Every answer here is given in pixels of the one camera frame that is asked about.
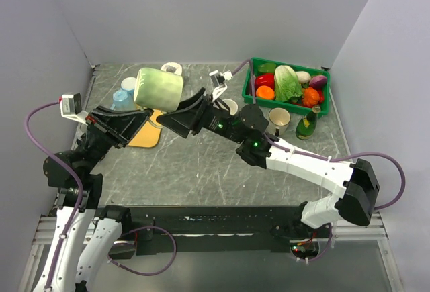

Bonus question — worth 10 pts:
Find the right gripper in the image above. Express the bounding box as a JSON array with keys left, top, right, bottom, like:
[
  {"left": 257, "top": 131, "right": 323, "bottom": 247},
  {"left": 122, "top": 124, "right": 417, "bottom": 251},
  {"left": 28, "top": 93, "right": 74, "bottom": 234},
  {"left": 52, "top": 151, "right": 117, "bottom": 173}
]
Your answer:
[{"left": 156, "top": 88, "right": 245, "bottom": 144}]

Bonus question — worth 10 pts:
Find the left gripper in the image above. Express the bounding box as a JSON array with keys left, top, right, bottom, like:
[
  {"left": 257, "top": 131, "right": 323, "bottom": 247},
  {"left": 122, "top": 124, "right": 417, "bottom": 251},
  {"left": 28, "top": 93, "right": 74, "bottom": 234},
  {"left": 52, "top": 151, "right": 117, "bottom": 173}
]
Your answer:
[{"left": 77, "top": 104, "right": 153, "bottom": 175}]

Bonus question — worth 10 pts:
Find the light green mug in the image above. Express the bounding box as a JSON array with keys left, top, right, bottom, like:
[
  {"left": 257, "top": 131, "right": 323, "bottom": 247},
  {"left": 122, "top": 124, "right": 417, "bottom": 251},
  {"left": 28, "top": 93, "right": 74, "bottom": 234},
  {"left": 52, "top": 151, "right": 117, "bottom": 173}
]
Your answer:
[{"left": 134, "top": 67, "right": 183, "bottom": 112}]

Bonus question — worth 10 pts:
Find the grey mug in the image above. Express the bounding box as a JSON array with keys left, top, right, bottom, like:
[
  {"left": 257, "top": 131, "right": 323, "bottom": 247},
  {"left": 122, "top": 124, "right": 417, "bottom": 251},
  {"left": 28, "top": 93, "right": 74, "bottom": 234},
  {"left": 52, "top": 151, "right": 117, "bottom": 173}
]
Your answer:
[{"left": 221, "top": 99, "right": 239, "bottom": 115}]

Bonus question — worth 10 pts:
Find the cream beige mug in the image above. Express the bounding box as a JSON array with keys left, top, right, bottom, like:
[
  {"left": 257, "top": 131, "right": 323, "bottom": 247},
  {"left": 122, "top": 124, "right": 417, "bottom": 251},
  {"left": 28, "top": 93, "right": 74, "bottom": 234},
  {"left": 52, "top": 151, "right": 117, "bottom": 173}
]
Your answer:
[{"left": 266, "top": 107, "right": 291, "bottom": 136}]

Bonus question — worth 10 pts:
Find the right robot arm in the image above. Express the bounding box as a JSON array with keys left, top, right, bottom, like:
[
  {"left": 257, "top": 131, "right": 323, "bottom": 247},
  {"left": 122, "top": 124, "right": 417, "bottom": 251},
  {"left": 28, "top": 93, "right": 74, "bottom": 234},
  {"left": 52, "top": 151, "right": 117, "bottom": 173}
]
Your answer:
[{"left": 157, "top": 89, "right": 380, "bottom": 238}]

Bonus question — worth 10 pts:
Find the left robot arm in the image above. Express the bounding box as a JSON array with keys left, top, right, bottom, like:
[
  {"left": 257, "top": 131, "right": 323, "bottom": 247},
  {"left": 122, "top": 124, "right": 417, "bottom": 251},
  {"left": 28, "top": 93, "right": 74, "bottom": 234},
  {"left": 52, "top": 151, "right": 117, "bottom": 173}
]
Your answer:
[{"left": 34, "top": 101, "right": 153, "bottom": 291}]

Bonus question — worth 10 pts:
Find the light blue faceted mug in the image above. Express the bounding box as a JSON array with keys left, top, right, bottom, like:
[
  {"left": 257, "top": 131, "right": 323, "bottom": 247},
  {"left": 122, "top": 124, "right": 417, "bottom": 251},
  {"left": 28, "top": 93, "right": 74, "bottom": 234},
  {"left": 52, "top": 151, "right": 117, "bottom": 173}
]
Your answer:
[{"left": 111, "top": 89, "right": 136, "bottom": 111}]

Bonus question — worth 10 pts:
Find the white blue mug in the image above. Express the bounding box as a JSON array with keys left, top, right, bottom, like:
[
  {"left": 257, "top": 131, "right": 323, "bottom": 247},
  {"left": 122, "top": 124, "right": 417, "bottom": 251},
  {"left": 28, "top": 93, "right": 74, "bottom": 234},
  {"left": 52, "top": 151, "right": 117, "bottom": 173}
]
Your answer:
[{"left": 120, "top": 77, "right": 136, "bottom": 93}]

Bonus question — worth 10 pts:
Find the yellow tray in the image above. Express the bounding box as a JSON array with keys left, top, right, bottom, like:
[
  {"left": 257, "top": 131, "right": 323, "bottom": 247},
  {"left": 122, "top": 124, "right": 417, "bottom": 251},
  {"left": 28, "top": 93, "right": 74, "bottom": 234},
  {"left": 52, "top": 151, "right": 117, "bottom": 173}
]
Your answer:
[{"left": 128, "top": 110, "right": 163, "bottom": 148}]

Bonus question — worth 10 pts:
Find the toilet paper roll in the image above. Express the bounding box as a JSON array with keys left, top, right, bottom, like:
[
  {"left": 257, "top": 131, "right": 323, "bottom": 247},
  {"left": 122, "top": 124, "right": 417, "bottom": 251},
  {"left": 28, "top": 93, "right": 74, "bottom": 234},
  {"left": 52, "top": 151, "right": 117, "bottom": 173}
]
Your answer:
[{"left": 161, "top": 62, "right": 183, "bottom": 75}]

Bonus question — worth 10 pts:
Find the orange tomato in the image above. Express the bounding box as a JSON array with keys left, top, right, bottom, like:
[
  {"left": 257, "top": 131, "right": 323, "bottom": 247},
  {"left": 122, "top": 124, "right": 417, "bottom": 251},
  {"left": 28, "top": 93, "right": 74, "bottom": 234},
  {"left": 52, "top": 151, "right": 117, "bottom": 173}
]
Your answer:
[{"left": 255, "top": 85, "right": 275, "bottom": 101}]

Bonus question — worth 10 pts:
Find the red bell pepper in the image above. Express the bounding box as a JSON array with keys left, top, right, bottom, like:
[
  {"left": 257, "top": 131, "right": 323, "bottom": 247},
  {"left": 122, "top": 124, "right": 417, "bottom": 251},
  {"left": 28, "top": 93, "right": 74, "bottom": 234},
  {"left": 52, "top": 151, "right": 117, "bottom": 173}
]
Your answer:
[{"left": 255, "top": 72, "right": 275, "bottom": 90}]

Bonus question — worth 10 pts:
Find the green bell pepper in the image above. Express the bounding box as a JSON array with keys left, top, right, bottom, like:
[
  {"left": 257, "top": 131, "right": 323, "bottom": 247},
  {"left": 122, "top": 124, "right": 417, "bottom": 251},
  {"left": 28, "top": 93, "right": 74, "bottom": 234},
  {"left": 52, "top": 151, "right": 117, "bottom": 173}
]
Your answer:
[{"left": 257, "top": 62, "right": 277, "bottom": 75}]

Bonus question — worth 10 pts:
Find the cabbage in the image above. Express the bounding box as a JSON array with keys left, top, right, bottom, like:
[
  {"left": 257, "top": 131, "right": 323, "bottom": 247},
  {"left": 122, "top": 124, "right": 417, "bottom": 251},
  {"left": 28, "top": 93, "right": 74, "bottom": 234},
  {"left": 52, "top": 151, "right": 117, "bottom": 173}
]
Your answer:
[{"left": 274, "top": 65, "right": 303, "bottom": 102}]

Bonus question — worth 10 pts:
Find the green glass bottle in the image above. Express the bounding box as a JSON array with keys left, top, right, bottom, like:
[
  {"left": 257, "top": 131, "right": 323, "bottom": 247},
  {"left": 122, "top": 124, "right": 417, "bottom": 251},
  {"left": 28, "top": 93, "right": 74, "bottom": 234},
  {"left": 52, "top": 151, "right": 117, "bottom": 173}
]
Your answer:
[{"left": 295, "top": 105, "right": 320, "bottom": 140}]

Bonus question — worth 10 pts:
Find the white garlic bulb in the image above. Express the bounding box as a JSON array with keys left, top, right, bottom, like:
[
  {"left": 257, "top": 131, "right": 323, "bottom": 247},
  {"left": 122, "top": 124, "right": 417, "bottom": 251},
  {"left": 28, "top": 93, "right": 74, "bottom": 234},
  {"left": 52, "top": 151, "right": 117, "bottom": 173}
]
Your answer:
[{"left": 296, "top": 71, "right": 312, "bottom": 84}]

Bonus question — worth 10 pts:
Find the orange pumpkin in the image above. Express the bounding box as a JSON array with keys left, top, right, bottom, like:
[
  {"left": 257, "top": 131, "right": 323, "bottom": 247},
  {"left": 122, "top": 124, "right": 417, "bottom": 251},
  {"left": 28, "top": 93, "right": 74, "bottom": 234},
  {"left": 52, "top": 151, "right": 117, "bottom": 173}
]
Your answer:
[{"left": 302, "top": 87, "right": 320, "bottom": 108}]

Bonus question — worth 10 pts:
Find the purple onion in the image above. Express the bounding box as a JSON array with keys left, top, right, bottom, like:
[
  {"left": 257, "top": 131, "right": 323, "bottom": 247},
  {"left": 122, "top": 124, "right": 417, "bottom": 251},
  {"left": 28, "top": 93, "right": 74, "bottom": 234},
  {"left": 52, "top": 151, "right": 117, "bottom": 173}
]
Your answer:
[{"left": 309, "top": 75, "right": 327, "bottom": 89}]

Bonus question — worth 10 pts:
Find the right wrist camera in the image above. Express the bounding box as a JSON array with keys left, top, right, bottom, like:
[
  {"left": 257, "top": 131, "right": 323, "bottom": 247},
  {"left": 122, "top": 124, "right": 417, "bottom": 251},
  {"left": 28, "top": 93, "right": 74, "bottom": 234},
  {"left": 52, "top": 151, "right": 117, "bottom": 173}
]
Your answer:
[{"left": 209, "top": 70, "right": 233, "bottom": 102}]

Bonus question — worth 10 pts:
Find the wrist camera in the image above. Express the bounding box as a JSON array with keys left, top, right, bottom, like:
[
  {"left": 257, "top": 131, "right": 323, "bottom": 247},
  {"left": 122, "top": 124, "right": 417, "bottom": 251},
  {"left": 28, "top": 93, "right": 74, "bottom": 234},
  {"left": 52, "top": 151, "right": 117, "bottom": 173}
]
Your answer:
[
  {"left": 209, "top": 70, "right": 233, "bottom": 102},
  {"left": 60, "top": 93, "right": 88, "bottom": 124}
]

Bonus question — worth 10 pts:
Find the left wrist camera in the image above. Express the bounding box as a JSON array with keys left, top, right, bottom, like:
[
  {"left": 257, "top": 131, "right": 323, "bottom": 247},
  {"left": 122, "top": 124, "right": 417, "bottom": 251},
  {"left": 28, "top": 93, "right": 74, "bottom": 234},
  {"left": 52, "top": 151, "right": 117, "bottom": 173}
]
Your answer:
[{"left": 60, "top": 93, "right": 88, "bottom": 124}]

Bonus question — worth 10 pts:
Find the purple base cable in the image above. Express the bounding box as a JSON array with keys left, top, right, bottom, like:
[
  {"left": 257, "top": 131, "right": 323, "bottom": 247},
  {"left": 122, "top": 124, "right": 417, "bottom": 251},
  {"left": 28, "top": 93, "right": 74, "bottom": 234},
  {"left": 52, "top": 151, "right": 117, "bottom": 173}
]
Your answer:
[{"left": 106, "top": 226, "right": 177, "bottom": 277}]

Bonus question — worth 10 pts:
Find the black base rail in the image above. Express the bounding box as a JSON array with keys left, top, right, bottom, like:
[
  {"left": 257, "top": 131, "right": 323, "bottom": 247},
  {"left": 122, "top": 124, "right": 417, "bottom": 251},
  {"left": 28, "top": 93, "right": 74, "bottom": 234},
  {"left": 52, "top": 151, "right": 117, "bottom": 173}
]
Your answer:
[{"left": 95, "top": 205, "right": 386, "bottom": 255}]

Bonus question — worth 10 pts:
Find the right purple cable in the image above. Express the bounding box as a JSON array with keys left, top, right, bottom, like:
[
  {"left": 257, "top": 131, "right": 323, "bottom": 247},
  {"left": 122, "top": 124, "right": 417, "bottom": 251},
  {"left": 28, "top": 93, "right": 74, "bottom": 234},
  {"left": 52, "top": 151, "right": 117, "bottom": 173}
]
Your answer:
[{"left": 231, "top": 58, "right": 406, "bottom": 212}]

